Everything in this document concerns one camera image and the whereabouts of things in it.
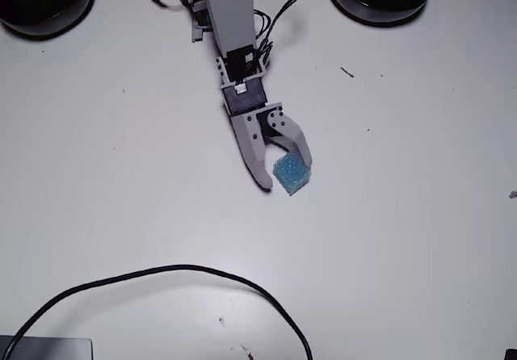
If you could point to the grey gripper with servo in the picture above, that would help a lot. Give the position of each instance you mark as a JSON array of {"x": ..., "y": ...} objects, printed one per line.
[{"x": 250, "y": 124}]

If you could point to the blue sponge cube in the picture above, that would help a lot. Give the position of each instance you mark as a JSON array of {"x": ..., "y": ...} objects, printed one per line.
[{"x": 288, "y": 176}]

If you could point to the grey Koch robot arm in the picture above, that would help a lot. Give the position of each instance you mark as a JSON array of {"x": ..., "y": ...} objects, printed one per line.
[{"x": 230, "y": 13}]

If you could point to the small grey plastic piece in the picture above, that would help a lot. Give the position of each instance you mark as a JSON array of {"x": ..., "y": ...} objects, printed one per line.
[{"x": 513, "y": 194}]

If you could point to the grey monitor stand base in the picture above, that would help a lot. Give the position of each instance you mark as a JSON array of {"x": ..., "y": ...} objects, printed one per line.
[{"x": 52, "y": 350}]

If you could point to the black flat object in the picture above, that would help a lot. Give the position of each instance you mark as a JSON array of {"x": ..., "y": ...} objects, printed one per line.
[{"x": 511, "y": 355}]

